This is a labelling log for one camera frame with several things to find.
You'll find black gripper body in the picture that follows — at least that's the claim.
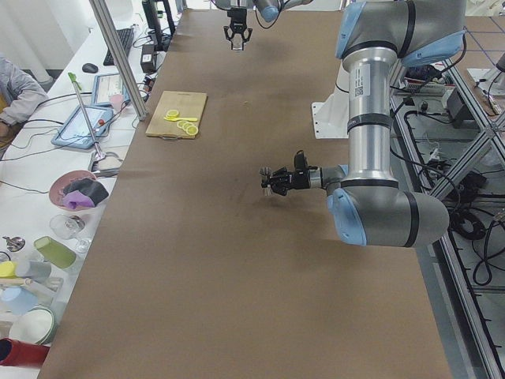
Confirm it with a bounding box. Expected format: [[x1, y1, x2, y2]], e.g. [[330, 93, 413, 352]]
[[270, 167, 310, 196], [223, 7, 252, 50]]

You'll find light blue cup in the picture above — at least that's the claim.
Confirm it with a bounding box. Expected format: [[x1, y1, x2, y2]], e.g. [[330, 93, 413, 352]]
[[1, 287, 39, 315]]

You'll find steel jigger measuring cup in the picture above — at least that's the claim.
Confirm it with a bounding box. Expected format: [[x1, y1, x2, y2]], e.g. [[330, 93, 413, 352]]
[[260, 175, 272, 197]]

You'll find black keyboard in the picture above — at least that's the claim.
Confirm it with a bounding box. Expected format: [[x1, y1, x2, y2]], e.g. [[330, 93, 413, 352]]
[[103, 27, 135, 66]]

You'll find small clear shot glass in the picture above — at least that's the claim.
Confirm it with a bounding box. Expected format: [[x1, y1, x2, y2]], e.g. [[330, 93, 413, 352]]
[[231, 36, 243, 51]]

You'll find pink bowl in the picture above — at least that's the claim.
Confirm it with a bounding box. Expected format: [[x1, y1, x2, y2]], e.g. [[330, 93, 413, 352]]
[[49, 170, 109, 211]]

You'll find white bowl green rim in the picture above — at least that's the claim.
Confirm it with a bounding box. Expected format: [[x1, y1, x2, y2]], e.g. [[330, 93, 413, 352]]
[[9, 306, 57, 345]]

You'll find red cup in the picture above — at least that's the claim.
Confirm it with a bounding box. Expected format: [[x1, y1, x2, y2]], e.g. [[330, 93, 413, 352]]
[[1, 338, 50, 368]]

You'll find person in grey jacket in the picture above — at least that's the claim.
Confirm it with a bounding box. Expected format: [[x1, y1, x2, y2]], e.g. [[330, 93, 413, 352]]
[[1, 56, 48, 137]]

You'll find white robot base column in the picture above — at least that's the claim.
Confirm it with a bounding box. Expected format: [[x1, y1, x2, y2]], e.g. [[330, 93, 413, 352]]
[[312, 66, 349, 139]]

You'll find long metal rod tool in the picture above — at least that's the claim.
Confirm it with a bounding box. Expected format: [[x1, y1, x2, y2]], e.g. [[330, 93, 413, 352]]
[[68, 72, 106, 162]]

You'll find aluminium frame post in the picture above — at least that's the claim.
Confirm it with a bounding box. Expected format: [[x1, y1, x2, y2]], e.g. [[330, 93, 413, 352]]
[[89, 0, 148, 121]]

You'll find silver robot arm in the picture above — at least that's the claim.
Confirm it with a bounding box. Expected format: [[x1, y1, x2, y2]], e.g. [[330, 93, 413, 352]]
[[261, 1, 466, 247], [211, 0, 311, 51]]

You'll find yellow plastic knife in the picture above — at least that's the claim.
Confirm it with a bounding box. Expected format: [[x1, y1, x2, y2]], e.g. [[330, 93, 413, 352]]
[[164, 116, 198, 122]]

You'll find yellow cup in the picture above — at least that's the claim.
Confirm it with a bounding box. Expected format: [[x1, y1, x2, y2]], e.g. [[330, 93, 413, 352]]
[[0, 261, 17, 279]]

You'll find purple and black cloth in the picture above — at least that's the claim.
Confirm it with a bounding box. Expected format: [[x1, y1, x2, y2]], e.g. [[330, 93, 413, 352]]
[[62, 178, 109, 209]]

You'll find grey cup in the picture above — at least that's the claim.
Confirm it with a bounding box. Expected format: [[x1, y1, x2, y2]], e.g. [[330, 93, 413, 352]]
[[15, 260, 51, 282]]

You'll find black computer mouse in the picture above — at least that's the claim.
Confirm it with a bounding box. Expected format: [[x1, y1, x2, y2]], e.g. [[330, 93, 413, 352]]
[[81, 63, 99, 73]]

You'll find pink small cup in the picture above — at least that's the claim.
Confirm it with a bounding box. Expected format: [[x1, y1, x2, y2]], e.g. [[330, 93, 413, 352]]
[[109, 93, 124, 112]]

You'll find clear wine glass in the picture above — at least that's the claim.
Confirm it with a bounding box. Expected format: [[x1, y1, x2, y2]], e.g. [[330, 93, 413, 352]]
[[49, 215, 92, 253]]

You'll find wooden cutting board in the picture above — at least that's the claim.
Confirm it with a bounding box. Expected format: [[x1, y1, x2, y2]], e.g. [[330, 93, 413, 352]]
[[145, 91, 208, 140]]

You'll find blue teach pendant tablet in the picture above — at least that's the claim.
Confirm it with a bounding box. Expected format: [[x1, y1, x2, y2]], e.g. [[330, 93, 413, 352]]
[[51, 106, 114, 150]]

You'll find green plastic cup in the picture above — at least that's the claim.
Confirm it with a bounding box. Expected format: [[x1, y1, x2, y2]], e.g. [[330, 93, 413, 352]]
[[33, 236, 77, 269]]

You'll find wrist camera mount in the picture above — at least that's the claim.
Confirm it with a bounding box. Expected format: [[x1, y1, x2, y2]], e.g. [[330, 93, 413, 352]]
[[294, 150, 309, 172]]

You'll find lemon slice stack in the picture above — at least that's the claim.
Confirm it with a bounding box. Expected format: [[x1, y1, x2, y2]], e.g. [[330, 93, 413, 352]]
[[177, 120, 199, 136]]

